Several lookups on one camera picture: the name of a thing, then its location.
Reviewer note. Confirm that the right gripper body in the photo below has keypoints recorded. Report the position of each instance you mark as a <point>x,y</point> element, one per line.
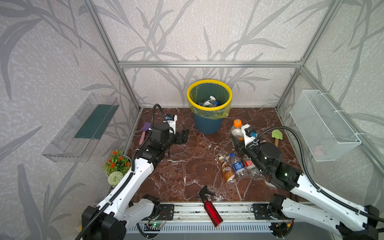
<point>240,144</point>

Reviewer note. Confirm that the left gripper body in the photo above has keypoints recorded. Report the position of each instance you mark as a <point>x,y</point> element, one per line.
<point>177,137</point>

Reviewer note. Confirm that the orange label bottle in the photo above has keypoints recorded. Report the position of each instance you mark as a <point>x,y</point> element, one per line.
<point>236,130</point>

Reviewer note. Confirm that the clear square bottle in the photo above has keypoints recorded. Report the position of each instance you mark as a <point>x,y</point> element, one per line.
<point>209,102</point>

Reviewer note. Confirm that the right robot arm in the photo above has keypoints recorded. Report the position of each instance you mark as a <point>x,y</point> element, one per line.
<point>330,212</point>

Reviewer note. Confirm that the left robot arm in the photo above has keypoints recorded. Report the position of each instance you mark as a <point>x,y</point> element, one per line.
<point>114,215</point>

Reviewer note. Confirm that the teal bin with yellow rim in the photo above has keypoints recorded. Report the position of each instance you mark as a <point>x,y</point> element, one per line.
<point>207,126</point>

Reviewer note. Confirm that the yellow-green bin liner bag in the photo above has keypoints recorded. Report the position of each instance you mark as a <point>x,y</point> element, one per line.
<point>200,91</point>

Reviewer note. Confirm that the red label bottle yellow cap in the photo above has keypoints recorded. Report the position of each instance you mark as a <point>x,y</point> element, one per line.
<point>253,171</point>

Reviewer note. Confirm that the purple toy shovel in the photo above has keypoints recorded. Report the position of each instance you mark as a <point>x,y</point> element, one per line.
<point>146,127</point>

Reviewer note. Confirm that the green toy shovel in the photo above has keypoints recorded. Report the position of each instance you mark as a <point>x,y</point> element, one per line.
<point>278,136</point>

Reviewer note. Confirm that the brown coffee bottle right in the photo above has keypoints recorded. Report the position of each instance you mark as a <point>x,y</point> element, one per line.
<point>227,170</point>

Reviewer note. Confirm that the artificial flower pot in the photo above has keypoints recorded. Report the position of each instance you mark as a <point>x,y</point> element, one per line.
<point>116,167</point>

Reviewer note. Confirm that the red spray bottle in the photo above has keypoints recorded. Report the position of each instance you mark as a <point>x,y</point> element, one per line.
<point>209,207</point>

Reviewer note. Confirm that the green circuit board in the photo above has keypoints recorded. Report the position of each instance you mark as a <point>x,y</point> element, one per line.
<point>153,227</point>

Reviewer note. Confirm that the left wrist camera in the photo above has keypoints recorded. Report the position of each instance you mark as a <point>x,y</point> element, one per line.
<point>171,120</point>

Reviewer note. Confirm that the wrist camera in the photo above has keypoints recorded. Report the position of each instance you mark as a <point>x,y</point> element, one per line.
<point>250,136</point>
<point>171,120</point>

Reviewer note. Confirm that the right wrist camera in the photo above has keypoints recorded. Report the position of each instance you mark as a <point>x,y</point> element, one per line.
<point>250,136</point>

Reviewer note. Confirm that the white wire mesh basket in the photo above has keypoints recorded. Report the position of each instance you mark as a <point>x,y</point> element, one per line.
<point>326,133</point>

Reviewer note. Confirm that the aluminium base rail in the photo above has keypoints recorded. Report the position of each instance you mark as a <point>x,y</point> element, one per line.
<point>194,212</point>

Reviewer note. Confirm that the aluminium frame crossbar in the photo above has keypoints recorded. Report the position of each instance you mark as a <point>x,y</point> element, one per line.
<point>209,64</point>

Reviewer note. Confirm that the clear acrylic wall shelf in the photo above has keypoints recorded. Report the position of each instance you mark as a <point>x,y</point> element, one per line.
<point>77,140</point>

